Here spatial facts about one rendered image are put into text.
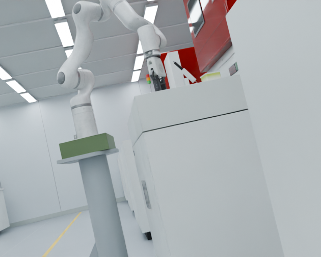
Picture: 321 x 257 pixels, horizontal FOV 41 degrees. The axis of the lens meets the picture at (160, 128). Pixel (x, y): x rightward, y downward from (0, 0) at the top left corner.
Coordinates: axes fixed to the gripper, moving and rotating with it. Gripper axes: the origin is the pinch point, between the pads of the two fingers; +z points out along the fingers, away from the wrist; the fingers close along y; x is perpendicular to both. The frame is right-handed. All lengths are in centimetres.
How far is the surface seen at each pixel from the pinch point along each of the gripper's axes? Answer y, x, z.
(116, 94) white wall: 697, 402, -158
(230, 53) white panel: 41, -29, -14
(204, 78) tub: -6.2, -24.6, 3.6
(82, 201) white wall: 629, 520, 68
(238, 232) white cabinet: -28, -28, 70
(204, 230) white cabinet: -34, -17, 66
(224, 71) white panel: 57, -19, -8
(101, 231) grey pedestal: 5, 57, 63
